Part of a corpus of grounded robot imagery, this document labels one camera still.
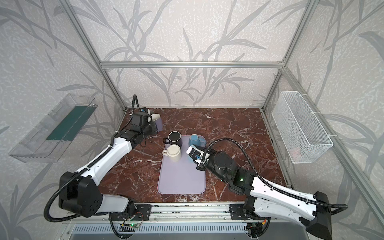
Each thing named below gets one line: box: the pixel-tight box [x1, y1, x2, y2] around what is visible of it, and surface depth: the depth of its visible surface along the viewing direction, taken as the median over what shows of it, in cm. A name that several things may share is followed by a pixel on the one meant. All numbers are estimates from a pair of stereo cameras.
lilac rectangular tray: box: [158, 136, 206, 195], surface depth 86 cm
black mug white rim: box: [163, 131, 182, 147], surface depth 93 cm
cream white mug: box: [162, 144, 182, 162], surface depth 90 cm
